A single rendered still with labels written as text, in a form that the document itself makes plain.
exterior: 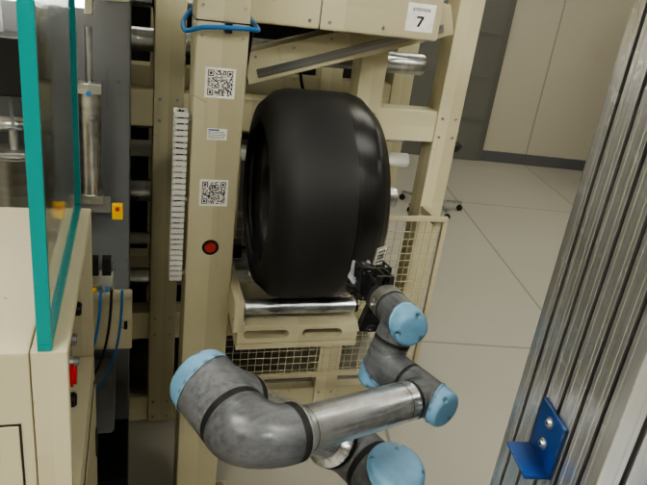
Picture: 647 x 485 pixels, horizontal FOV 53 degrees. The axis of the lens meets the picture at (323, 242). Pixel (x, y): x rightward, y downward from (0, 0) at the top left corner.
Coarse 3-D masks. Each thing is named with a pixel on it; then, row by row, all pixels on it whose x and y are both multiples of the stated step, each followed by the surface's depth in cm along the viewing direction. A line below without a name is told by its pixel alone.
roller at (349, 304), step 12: (252, 300) 181; (264, 300) 182; (276, 300) 183; (288, 300) 184; (300, 300) 185; (312, 300) 186; (324, 300) 187; (336, 300) 188; (348, 300) 189; (252, 312) 181; (264, 312) 182; (276, 312) 183; (288, 312) 184; (300, 312) 185; (312, 312) 186; (324, 312) 187; (336, 312) 188; (348, 312) 190
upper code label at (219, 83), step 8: (208, 72) 158; (216, 72) 158; (224, 72) 159; (232, 72) 159; (208, 80) 158; (216, 80) 159; (224, 80) 160; (232, 80) 160; (208, 88) 159; (216, 88) 160; (224, 88) 160; (232, 88) 161; (208, 96) 160; (216, 96) 161; (224, 96) 161; (232, 96) 162
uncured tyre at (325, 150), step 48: (288, 96) 169; (336, 96) 174; (288, 144) 159; (336, 144) 161; (384, 144) 169; (288, 192) 158; (336, 192) 159; (384, 192) 164; (288, 240) 160; (336, 240) 162; (384, 240) 170; (288, 288) 172; (336, 288) 175
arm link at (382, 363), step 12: (372, 348) 130; (384, 348) 128; (396, 348) 127; (408, 348) 130; (372, 360) 129; (384, 360) 127; (396, 360) 126; (408, 360) 127; (360, 372) 131; (372, 372) 129; (384, 372) 126; (396, 372) 124; (372, 384) 129; (384, 384) 127
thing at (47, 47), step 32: (32, 0) 72; (64, 0) 108; (32, 32) 73; (64, 32) 108; (32, 64) 74; (64, 64) 109; (32, 96) 76; (64, 96) 109; (32, 128) 77; (64, 128) 109; (32, 160) 79; (64, 160) 110; (32, 192) 80; (64, 192) 110; (32, 224) 82; (64, 224) 111; (32, 256) 84; (64, 256) 111; (64, 288) 105
